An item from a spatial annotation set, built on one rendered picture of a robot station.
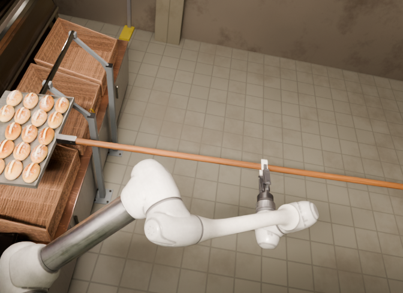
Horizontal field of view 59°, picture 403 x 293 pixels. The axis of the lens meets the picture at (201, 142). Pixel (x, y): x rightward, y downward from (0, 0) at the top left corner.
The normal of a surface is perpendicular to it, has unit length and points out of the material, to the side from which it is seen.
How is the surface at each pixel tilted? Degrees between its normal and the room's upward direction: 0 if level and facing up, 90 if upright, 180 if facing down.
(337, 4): 90
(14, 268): 32
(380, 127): 0
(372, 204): 0
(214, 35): 90
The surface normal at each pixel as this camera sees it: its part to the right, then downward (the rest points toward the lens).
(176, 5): -0.12, 0.75
